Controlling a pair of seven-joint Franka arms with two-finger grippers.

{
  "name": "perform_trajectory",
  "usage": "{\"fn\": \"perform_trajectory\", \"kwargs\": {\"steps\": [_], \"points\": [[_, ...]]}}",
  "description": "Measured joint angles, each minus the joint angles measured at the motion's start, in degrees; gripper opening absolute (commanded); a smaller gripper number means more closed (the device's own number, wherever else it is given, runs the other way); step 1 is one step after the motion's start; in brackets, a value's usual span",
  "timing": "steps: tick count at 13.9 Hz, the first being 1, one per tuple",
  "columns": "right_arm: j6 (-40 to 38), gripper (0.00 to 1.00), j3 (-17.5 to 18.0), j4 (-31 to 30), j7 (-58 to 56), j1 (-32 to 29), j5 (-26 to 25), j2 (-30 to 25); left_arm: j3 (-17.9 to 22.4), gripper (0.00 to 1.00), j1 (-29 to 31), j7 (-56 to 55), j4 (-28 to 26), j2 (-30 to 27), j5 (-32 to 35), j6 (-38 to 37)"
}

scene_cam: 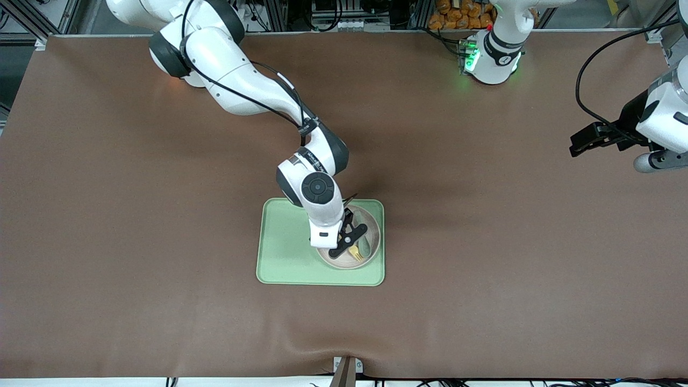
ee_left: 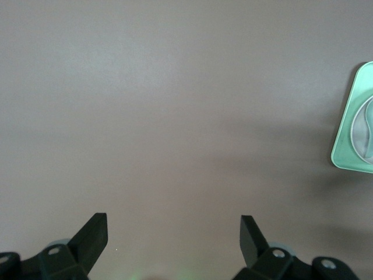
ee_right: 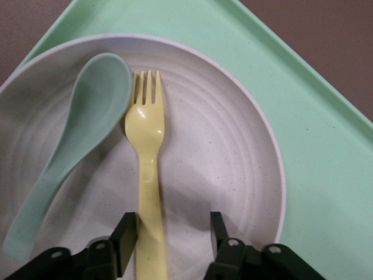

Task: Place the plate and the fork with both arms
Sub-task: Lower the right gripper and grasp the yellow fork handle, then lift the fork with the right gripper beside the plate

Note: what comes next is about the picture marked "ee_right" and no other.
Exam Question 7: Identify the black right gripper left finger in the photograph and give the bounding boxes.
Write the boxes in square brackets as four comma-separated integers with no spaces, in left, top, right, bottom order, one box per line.
[0,212,138,280]

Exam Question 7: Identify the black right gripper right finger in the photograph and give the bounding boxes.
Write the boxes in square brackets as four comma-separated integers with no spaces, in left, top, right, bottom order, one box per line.
[203,211,323,280]

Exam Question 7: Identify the yellow plastic fork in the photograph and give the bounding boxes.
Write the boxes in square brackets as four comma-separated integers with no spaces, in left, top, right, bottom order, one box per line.
[124,69,169,280]

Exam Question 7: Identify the round white speckled plate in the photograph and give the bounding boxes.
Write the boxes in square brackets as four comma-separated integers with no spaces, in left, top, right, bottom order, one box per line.
[0,34,288,280]

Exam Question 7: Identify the mint green rectangular tray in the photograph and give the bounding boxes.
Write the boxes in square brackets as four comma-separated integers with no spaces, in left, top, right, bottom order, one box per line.
[20,0,373,280]

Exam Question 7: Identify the pale green plastic spoon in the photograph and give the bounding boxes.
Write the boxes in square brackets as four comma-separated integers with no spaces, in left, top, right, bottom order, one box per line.
[2,52,134,262]

